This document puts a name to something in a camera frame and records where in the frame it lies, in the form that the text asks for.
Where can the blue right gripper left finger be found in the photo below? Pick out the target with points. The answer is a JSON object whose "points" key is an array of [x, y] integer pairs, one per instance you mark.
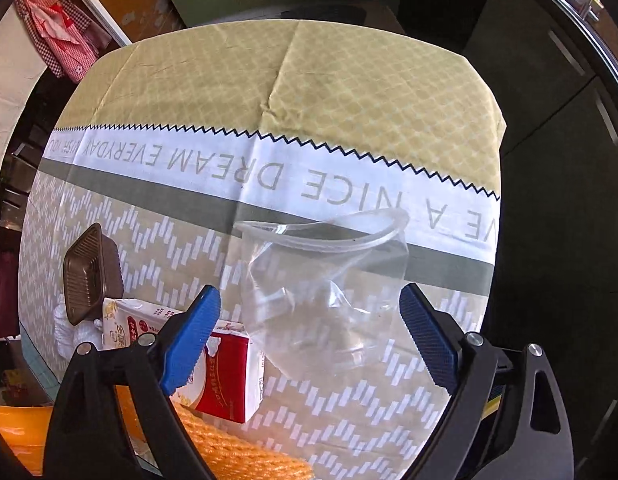
{"points": [[183, 338]]}

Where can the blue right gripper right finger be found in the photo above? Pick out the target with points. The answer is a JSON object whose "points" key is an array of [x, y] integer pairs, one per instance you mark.
{"points": [[436, 336]]}

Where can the red white carton box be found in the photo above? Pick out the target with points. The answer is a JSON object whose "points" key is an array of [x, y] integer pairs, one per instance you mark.
{"points": [[227, 380]]}

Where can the brown plastic tray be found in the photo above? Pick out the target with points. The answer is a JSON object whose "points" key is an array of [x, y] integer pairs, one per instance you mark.
{"points": [[90, 273]]}

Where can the clear plastic cup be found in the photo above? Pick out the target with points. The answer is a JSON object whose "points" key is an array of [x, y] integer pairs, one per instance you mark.
{"points": [[319, 298]]}

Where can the orange snack bag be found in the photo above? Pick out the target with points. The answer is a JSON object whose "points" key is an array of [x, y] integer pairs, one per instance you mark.
{"points": [[68, 444]]}

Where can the orange foam net sleeve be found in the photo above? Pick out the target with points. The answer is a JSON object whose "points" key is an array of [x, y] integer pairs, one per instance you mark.
{"points": [[230, 457]]}

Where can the white tissue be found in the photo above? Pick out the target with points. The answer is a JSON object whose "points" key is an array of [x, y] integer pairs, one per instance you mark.
{"points": [[68, 337]]}

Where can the green lower cabinets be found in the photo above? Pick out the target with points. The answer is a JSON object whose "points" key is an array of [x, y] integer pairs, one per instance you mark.
{"points": [[510, 96]]}

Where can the patterned tablecloth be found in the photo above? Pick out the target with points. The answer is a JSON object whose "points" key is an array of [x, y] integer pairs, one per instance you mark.
{"points": [[169, 142]]}

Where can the white curtain cloth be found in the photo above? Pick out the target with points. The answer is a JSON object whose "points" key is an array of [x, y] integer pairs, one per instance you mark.
{"points": [[20, 69]]}

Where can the red checked apron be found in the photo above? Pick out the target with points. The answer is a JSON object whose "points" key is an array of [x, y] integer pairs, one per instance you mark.
{"points": [[66, 38]]}

